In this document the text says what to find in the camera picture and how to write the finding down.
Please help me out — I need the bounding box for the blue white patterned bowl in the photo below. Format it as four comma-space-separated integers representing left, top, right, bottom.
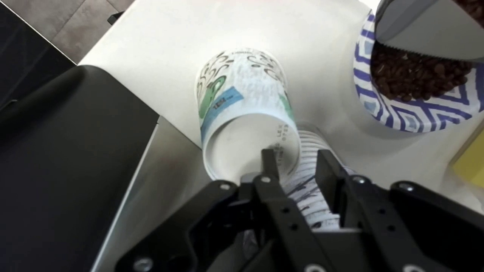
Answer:
350, 10, 484, 137

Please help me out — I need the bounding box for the dark grey scoop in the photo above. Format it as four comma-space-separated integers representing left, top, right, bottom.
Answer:
373, 0, 484, 66

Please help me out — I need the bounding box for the coffee beans heap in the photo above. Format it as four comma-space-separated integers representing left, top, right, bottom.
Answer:
368, 0, 484, 103

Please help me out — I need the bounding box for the black flat panel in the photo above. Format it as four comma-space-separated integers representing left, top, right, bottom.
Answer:
0, 64, 161, 272

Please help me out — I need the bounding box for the white printed paper cup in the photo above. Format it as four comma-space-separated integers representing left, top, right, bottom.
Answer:
193, 48, 302, 187

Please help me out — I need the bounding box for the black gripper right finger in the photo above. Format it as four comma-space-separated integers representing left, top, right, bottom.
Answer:
314, 149, 484, 272

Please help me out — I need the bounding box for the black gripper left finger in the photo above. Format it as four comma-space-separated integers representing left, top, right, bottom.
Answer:
113, 147, 335, 272

